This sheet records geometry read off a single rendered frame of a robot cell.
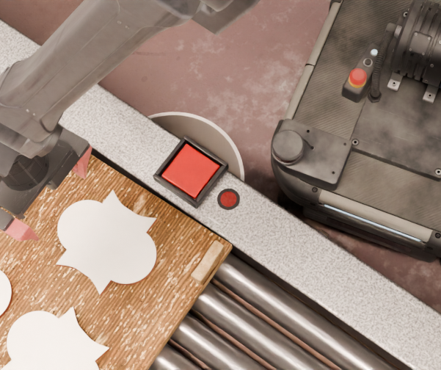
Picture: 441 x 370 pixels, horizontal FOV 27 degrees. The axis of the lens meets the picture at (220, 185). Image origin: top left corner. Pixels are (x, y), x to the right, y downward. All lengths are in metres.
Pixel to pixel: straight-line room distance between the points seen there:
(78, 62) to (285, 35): 1.71
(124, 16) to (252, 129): 1.66
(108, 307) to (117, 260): 0.06
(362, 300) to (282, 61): 1.24
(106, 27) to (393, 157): 1.39
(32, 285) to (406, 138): 1.04
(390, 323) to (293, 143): 0.78
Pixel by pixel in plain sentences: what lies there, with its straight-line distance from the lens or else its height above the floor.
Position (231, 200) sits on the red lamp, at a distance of 1.28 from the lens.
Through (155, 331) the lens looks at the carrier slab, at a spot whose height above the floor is 0.94.
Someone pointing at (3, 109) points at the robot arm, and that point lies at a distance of 0.88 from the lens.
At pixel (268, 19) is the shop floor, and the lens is 2.46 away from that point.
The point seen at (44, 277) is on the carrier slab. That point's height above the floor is 0.94.
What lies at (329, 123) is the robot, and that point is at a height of 0.24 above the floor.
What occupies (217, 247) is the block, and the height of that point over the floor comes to 0.96.
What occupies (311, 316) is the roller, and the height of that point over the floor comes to 0.92.
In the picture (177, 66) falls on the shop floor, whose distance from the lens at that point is 2.40.
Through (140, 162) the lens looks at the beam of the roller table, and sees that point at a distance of 1.31.
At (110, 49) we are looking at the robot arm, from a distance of 0.71.
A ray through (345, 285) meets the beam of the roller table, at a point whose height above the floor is 0.91.
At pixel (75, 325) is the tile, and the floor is 0.95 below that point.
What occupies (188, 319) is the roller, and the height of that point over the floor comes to 0.92.
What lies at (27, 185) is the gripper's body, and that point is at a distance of 1.06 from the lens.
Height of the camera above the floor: 2.12
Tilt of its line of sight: 70 degrees down
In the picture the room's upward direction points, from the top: 9 degrees counter-clockwise
